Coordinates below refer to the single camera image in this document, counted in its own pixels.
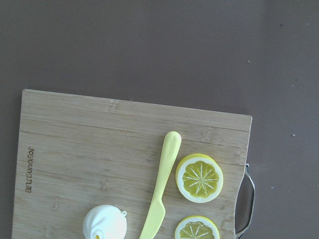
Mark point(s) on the bamboo cutting board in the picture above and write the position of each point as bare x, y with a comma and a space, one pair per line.
77, 152

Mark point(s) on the lower lemon slice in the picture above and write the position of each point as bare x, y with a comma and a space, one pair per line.
196, 227

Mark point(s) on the upper lemon half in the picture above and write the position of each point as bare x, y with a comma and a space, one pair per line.
199, 178

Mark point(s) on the yellow plastic knife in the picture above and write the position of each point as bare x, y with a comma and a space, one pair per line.
156, 212

